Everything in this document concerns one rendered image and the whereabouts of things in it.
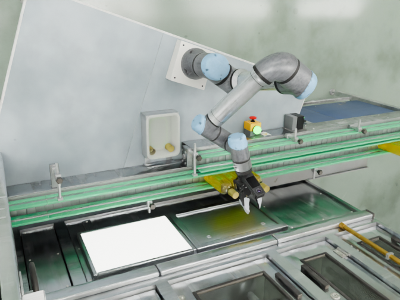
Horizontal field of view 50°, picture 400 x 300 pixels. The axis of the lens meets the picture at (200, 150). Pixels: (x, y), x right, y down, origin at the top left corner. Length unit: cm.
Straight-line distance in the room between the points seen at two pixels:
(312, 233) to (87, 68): 127
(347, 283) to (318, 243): 29
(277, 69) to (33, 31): 102
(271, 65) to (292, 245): 80
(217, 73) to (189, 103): 35
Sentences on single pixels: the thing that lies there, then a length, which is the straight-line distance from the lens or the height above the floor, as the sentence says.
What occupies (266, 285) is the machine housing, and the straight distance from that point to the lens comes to 175.
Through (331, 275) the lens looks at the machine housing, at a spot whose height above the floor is 165.
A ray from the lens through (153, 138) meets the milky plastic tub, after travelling 217.
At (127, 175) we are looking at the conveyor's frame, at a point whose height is 86.
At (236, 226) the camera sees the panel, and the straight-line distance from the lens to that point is 202.
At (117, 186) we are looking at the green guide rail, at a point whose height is 92.
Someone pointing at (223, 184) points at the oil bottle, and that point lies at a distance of 206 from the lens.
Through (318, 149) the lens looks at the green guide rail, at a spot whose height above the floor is 94.
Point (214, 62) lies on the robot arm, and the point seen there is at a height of 103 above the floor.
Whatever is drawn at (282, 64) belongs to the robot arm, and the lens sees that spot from 162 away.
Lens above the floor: 271
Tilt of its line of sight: 58 degrees down
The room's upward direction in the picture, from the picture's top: 125 degrees clockwise
